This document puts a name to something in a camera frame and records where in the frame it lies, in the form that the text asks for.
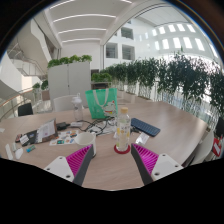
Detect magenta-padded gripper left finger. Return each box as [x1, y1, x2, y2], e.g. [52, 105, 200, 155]
[43, 144, 95, 187]

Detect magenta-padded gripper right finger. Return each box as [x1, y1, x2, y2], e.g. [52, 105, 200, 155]
[130, 143, 185, 186]

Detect clear lemon drink bottle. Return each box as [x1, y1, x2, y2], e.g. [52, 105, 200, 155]
[114, 106, 132, 153]

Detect clear plastic water bottle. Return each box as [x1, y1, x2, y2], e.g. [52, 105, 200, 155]
[71, 92, 85, 123]

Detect colourful sticker sheet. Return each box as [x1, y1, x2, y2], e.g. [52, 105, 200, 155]
[48, 130, 81, 147]

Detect white paper card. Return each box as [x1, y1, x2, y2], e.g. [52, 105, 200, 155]
[134, 131, 151, 146]

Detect brown notebook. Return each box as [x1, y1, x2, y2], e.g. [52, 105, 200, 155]
[35, 117, 59, 145]

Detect black power adapter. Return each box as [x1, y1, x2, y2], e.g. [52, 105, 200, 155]
[55, 121, 70, 131]

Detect black box with white cards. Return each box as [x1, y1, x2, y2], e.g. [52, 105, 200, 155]
[19, 129, 38, 147]

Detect dark blue keyboard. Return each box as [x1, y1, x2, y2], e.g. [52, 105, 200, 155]
[130, 116, 162, 138]

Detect flat round red coaster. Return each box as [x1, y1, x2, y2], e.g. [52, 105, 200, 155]
[113, 143, 132, 155]

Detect white power strip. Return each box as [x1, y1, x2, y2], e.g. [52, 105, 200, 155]
[4, 142, 15, 161]

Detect white chair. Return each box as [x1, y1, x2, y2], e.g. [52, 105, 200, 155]
[52, 94, 80, 113]

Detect black chair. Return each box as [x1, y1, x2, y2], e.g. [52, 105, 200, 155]
[16, 102, 35, 117]

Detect green tote bag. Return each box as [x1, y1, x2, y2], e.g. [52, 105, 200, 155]
[84, 87, 120, 121]

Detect glass railing with wooden handrail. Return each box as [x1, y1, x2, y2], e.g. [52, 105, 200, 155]
[0, 87, 35, 122]

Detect small plants in low planter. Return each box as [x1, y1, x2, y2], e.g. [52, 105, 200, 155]
[31, 79, 50, 102]

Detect row of tall green plants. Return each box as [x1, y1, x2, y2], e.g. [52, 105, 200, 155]
[99, 53, 224, 118]

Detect white planter cabinet with plants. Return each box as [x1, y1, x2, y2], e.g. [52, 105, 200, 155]
[46, 54, 93, 102]

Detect plants in dark planter box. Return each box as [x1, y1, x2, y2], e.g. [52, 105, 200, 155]
[91, 71, 113, 91]

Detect ceiling light strips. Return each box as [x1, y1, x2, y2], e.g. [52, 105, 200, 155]
[49, 0, 133, 44]

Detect black cable bundle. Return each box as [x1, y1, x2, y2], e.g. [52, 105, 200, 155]
[82, 117, 118, 137]

